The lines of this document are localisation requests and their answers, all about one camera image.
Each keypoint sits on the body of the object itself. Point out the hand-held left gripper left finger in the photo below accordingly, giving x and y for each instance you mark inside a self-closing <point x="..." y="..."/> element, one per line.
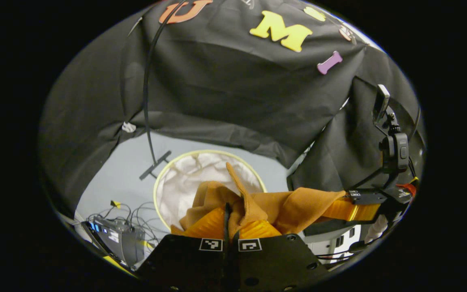
<point x="185" y="263"/>

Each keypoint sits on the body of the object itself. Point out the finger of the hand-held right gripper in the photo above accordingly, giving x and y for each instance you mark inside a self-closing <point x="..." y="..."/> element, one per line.
<point x="363" y="197"/>

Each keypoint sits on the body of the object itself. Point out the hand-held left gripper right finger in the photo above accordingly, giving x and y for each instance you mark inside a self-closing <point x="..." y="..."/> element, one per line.
<point x="278" y="263"/>

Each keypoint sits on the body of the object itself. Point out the brown jacket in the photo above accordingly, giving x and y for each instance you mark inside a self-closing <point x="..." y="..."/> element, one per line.
<point x="290" y="207"/>

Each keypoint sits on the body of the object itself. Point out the white laundry hamper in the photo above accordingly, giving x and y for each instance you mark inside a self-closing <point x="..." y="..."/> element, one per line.
<point x="185" y="182"/>

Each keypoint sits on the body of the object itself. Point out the black clothes rack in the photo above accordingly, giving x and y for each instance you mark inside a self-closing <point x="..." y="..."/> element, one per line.
<point x="155" y="165"/>

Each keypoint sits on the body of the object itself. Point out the black electronics box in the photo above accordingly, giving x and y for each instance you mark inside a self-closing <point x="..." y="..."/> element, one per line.
<point x="124" y="243"/>

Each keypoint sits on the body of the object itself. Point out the small yellow tag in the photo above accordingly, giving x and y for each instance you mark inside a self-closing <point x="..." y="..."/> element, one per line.
<point x="115" y="204"/>

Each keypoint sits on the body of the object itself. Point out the white cloth scrap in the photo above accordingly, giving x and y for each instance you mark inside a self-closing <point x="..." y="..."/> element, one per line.
<point x="129" y="127"/>

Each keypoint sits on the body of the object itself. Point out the black backdrop cloth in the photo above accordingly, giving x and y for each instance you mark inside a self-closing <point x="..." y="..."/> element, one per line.
<point x="225" y="89"/>

